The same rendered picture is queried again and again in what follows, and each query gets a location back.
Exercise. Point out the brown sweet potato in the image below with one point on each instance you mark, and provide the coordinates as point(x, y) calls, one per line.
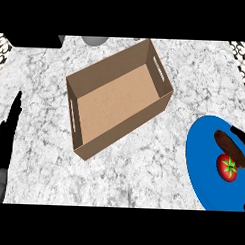
point(228, 146)

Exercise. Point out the blue plate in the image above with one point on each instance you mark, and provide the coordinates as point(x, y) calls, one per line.
point(206, 177)

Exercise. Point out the brown cardboard box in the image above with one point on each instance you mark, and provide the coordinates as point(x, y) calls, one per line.
point(115, 101)

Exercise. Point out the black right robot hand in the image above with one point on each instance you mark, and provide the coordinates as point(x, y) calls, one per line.
point(241, 134)

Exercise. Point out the grey round object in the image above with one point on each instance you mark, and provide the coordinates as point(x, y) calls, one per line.
point(94, 40)

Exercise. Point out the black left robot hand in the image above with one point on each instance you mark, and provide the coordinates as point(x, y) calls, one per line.
point(5, 137)

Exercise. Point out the red tomato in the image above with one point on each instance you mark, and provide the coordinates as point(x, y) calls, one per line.
point(226, 168)

